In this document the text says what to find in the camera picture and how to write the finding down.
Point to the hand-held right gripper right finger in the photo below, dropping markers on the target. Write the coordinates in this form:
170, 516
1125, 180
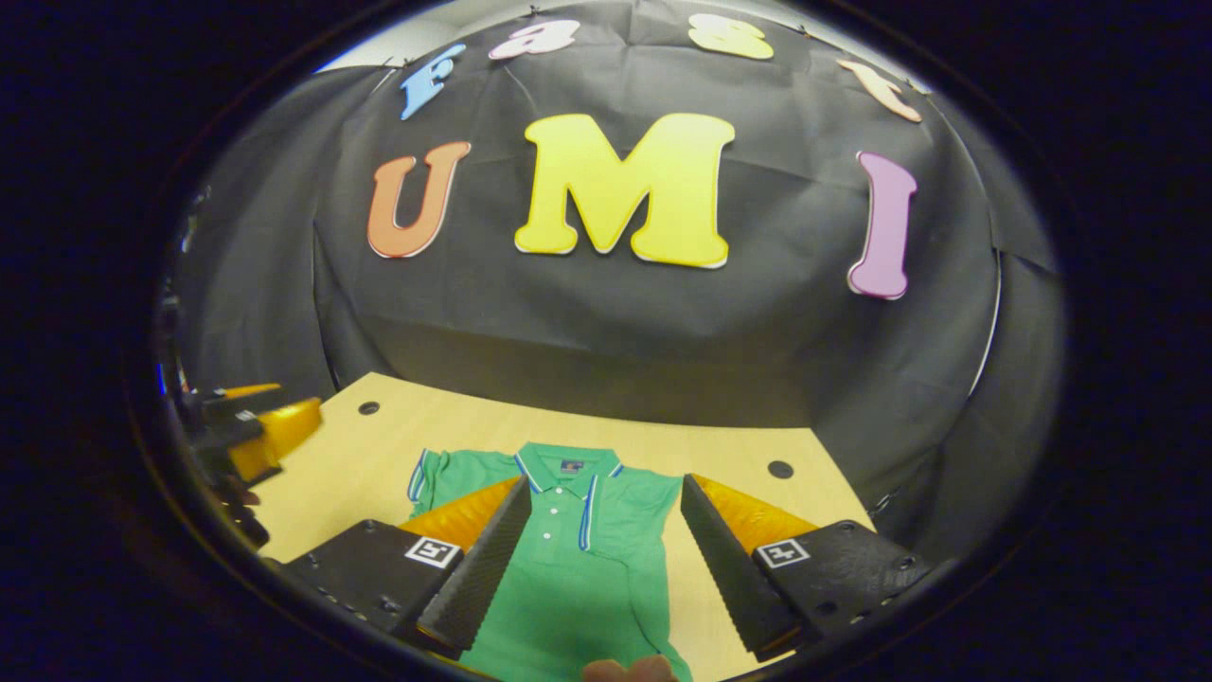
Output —
729, 578

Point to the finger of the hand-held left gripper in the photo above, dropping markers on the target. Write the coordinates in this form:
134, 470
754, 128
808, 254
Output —
232, 434
213, 403

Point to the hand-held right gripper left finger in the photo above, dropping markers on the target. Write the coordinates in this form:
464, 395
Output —
483, 578

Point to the green T-shirt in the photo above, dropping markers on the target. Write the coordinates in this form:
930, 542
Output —
568, 587

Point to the black backdrop cloth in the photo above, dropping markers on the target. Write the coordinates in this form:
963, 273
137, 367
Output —
757, 332

